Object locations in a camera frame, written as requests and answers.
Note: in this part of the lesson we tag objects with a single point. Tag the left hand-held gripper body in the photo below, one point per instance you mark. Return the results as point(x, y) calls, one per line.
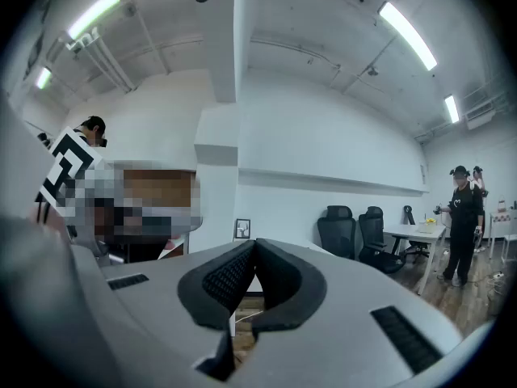
point(60, 164)

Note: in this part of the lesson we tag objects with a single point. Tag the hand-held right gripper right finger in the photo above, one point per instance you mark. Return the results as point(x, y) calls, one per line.
point(343, 317)

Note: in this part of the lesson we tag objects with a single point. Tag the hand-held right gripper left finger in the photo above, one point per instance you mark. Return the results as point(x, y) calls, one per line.
point(161, 297)

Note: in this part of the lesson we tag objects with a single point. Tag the black mesh office chair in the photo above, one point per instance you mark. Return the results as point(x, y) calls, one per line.
point(377, 237)
point(410, 216)
point(337, 233)

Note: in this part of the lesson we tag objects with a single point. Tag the long ceiling light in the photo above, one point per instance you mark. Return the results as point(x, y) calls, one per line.
point(408, 35)
point(43, 78)
point(452, 108)
point(95, 14)

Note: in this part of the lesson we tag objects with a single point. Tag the black framed deer picture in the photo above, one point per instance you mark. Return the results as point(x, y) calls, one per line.
point(243, 229)

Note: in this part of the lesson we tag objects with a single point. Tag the white office table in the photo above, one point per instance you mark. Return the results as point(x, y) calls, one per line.
point(412, 233)

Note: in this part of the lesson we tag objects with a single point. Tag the white box with yellow item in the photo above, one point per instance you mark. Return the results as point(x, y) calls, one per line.
point(428, 226)

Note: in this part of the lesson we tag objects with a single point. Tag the white power strip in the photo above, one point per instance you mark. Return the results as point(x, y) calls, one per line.
point(497, 277)

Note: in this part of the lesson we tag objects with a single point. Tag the white side cabinet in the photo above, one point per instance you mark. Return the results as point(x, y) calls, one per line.
point(503, 224)

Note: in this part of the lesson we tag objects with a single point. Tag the small handbag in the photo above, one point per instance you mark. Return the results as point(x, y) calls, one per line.
point(502, 205)

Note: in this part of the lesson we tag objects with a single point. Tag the ceiling air conditioner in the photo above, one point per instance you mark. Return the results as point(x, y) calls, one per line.
point(480, 119)

